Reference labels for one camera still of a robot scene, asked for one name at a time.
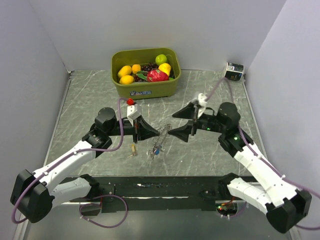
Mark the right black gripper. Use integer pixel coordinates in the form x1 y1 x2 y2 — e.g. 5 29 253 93
167 101 226 142

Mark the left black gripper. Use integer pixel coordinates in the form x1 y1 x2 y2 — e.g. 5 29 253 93
106 114 159 143

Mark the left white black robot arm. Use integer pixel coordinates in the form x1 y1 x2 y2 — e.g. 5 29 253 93
10 105 159 224

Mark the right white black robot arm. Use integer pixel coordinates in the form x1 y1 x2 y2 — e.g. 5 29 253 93
168 102 312 234

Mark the brass key with yellow tag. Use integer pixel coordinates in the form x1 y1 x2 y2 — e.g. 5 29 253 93
128 143 138 158

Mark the olive green plastic bin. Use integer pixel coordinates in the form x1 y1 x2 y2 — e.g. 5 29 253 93
111 47 181 100

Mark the yellow mango lower left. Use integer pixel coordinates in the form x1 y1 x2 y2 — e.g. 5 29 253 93
119 75 135 85

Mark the yellow mango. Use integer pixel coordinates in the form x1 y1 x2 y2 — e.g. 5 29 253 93
117 65 132 79
119 75 135 85

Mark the dark grape bunch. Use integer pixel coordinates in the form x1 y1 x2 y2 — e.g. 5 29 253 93
133 62 158 82

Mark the yellow mango upper left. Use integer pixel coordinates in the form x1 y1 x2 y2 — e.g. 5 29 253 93
117 65 132 79

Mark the small orange fruit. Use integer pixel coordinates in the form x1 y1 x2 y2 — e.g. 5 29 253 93
131 64 142 75

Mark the green apple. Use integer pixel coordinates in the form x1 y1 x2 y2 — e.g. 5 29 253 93
155 54 168 66

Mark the black white roll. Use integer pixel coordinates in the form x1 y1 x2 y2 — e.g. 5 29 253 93
223 62 245 82

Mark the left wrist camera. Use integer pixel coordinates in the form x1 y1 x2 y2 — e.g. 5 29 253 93
126 98 141 126

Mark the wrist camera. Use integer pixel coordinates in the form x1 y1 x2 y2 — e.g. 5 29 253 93
126 98 141 126
191 92 208 119

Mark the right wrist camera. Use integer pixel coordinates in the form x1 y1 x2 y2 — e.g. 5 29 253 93
191 92 208 119

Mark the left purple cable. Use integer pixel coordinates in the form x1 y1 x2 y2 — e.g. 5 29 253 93
11 97 129 228

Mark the purple cable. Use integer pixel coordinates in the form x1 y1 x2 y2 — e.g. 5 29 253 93
204 77 320 230
11 97 129 228

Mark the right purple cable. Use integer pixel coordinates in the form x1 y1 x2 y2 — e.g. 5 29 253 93
204 77 320 230

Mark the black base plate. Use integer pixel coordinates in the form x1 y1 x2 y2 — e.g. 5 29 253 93
72 176 244 213

